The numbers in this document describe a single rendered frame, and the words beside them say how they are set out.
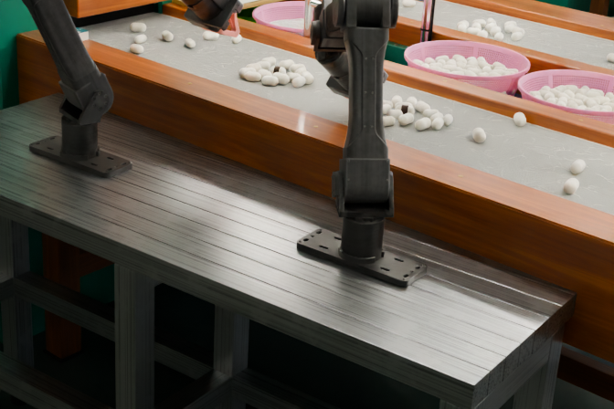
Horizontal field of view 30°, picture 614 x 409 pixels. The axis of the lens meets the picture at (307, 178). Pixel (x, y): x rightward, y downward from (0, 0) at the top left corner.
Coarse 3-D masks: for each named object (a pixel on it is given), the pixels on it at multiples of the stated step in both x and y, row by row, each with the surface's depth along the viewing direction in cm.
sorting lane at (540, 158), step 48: (144, 48) 246; (192, 48) 248; (240, 48) 250; (288, 96) 222; (336, 96) 224; (384, 96) 225; (432, 96) 227; (432, 144) 202; (480, 144) 203; (528, 144) 205; (576, 144) 206; (576, 192) 185
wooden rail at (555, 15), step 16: (448, 0) 301; (464, 0) 298; (480, 0) 295; (496, 0) 295; (512, 0) 296; (528, 0) 297; (528, 16) 287; (544, 16) 284; (560, 16) 283; (576, 16) 284; (592, 16) 284; (592, 32) 276; (608, 32) 274
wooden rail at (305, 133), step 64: (128, 64) 227; (192, 128) 214; (256, 128) 203; (320, 128) 199; (320, 192) 197; (448, 192) 179; (512, 192) 177; (512, 256) 174; (576, 256) 167; (576, 320) 170
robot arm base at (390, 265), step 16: (352, 224) 169; (368, 224) 169; (384, 224) 171; (304, 240) 178; (320, 240) 177; (336, 240) 178; (352, 240) 170; (368, 240) 170; (320, 256) 174; (336, 256) 173; (352, 256) 171; (368, 256) 171; (384, 256) 174; (400, 256) 174; (368, 272) 170; (384, 272) 168; (400, 272) 169; (416, 272) 169
